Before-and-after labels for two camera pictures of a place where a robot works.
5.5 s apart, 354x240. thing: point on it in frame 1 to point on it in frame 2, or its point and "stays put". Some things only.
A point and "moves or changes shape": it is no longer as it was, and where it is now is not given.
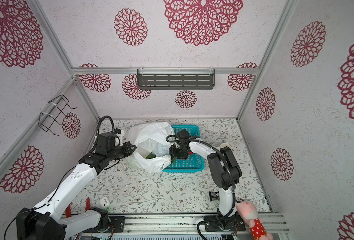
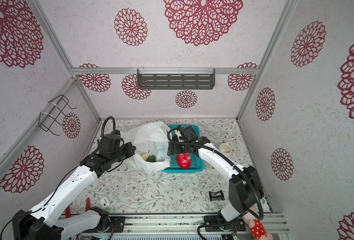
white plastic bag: (155, 138) stays put
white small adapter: (104, 202) stays put
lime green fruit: (151, 155) moves or changes shape
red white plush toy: (249, 212) stays put
